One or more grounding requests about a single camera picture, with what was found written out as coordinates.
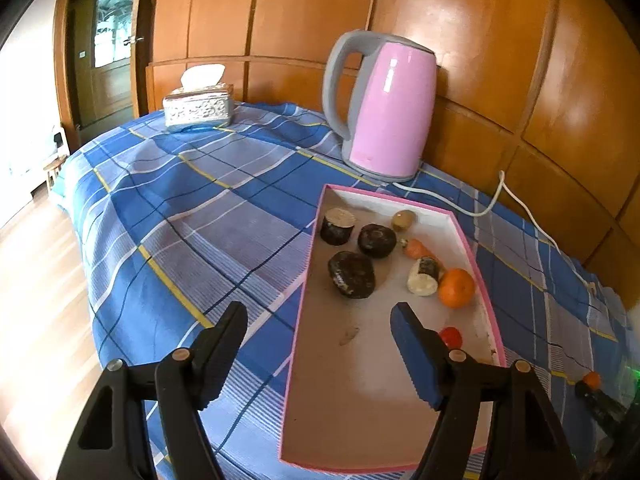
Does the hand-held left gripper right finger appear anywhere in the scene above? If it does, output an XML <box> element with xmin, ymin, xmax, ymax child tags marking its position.
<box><xmin>390</xmin><ymin>301</ymin><xmax>581</xmax><ymax>480</ymax></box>

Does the wooden door with glass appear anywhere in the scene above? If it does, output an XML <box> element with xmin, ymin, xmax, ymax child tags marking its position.
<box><xmin>52</xmin><ymin>0</ymin><xmax>151</xmax><ymax>143</ymax></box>

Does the blue plaid bedsheet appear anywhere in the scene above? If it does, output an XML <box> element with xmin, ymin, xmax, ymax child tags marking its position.
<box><xmin>55</xmin><ymin>101</ymin><xmax>633</xmax><ymax>480</ymax></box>

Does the white tissue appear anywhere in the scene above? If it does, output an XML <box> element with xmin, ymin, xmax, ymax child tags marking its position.
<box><xmin>180</xmin><ymin>64</ymin><xmax>225</xmax><ymax>93</ymax></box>

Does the small wooden stool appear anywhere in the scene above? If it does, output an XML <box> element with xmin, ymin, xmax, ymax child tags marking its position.
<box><xmin>42</xmin><ymin>157</ymin><xmax>68</xmax><ymax>191</ymax></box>

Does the dark root chunk grey cut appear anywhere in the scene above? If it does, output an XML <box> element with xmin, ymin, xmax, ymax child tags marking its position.
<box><xmin>320</xmin><ymin>207</ymin><xmax>357</xmax><ymax>247</ymax></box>

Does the pink electric kettle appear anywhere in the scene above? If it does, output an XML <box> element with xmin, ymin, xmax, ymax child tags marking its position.
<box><xmin>322</xmin><ymin>30</ymin><xmax>438</xmax><ymax>183</ymax></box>

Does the pink shallow box tray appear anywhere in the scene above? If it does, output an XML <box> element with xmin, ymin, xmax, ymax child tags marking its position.
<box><xmin>277</xmin><ymin>183</ymin><xmax>507</xmax><ymax>473</ymax></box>

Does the dark root chunk white cut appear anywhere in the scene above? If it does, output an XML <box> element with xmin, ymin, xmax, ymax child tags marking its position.
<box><xmin>406</xmin><ymin>256</ymin><xmax>441</xmax><ymax>297</ymax></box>

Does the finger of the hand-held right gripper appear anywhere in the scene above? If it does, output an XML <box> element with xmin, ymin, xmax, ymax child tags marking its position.
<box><xmin>574</xmin><ymin>380</ymin><xmax>628</xmax><ymax>426</ymax></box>

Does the small carrot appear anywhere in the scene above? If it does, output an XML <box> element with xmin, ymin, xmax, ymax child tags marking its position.
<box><xmin>399</xmin><ymin>238</ymin><xmax>443</xmax><ymax>267</ymax></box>

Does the dark round root chunk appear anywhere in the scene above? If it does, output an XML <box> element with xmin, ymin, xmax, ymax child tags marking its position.
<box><xmin>327</xmin><ymin>251</ymin><xmax>377</xmax><ymax>300</ymax></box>
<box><xmin>357</xmin><ymin>223</ymin><xmax>397</xmax><ymax>259</ymax></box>

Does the white power cable with plug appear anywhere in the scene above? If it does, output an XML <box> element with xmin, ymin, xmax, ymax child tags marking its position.
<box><xmin>392</xmin><ymin>170</ymin><xmax>601</xmax><ymax>296</ymax></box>

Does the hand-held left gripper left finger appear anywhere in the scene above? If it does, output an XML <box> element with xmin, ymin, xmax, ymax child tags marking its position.
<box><xmin>56</xmin><ymin>301</ymin><xmax>249</xmax><ymax>480</ymax></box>

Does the silver embossed tissue box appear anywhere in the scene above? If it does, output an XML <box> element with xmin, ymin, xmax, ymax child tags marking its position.
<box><xmin>162</xmin><ymin>84</ymin><xmax>235</xmax><ymax>133</ymax></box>

